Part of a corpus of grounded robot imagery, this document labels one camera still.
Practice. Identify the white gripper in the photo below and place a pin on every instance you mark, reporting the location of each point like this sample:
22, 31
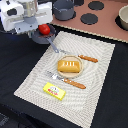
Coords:
24, 16

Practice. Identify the red tomato toy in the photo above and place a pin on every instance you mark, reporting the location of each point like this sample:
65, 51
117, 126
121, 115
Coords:
44, 29

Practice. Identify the orange bread loaf toy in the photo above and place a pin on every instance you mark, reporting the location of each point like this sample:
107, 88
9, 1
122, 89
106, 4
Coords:
68, 66

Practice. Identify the yellow butter box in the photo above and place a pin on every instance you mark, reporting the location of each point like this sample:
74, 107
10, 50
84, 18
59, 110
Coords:
54, 91

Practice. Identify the grey pot with handle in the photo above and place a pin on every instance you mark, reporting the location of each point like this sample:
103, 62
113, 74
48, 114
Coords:
39, 38

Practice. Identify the dark grey stock pot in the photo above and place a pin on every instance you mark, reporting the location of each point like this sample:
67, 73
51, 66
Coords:
63, 9

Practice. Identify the round wooden plate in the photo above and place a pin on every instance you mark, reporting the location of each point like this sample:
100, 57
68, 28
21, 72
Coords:
71, 58

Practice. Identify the black stove burner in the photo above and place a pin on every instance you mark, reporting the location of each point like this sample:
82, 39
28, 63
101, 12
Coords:
89, 18
96, 5

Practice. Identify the pink stove board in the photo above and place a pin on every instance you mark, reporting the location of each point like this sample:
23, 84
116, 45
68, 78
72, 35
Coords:
106, 25

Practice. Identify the beige woven placemat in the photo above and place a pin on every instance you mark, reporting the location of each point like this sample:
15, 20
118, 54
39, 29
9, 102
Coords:
75, 98

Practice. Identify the beige bowl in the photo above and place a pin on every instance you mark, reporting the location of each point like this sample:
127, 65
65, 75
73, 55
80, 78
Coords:
123, 14

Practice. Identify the knife with wooden handle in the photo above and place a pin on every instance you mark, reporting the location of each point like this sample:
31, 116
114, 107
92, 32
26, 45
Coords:
80, 56

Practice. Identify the fork with wooden handle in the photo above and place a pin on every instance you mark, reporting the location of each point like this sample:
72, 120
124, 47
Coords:
73, 83

